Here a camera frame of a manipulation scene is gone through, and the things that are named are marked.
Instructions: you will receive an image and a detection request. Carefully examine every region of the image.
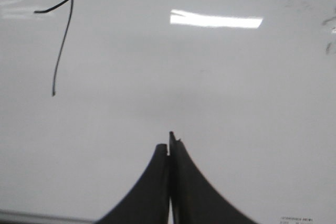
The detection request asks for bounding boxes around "white printed label sticker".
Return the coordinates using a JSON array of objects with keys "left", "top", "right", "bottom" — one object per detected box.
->
[{"left": 280, "top": 216, "right": 313, "bottom": 224}]

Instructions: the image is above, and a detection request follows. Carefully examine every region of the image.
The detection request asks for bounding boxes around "white whiteboard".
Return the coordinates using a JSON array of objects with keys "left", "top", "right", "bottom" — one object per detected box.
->
[{"left": 1, "top": 0, "right": 335, "bottom": 223}]

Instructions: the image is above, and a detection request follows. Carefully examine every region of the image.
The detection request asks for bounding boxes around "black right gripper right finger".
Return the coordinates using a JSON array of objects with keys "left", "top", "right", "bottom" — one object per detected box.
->
[{"left": 170, "top": 132, "right": 255, "bottom": 224}]

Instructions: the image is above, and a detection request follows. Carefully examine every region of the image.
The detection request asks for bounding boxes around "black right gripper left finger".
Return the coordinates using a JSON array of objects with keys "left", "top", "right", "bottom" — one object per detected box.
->
[{"left": 97, "top": 144, "right": 170, "bottom": 224}]

